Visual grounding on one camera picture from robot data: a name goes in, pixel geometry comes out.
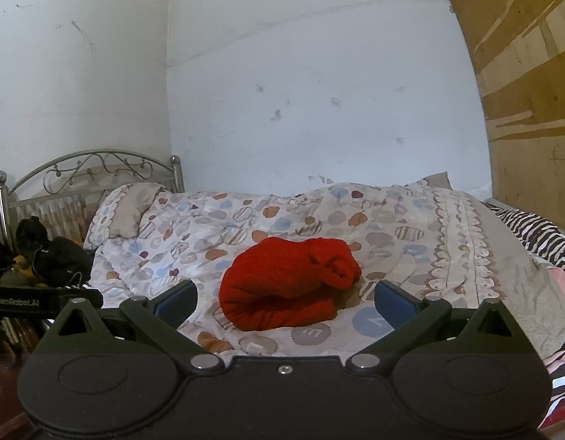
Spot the patterned quilt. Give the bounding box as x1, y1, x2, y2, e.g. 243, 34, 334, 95
83, 182, 565, 360

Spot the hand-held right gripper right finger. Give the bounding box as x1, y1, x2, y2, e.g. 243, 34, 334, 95
346, 279, 527, 372

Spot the pile of black clothes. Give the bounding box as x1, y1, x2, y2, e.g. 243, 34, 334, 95
0, 215, 96, 287

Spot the black and white striped sheet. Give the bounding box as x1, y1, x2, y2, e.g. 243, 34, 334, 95
486, 204, 565, 432

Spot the beige scalloped-edge pillow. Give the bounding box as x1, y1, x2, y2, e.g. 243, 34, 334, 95
83, 182, 166, 250

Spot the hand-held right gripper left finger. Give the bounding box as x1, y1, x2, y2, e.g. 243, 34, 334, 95
48, 279, 226, 372

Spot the pink cloth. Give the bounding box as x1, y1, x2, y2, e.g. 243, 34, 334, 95
541, 266, 565, 331

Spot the red long-sleeved dress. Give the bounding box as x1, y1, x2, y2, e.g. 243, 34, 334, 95
218, 236, 362, 332

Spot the wooden board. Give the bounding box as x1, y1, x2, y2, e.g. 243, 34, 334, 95
435, 0, 565, 234

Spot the grey pillow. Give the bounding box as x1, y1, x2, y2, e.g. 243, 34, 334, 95
420, 172, 452, 190

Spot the metal bed headboard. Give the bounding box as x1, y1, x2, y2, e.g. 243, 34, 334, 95
0, 149, 185, 257

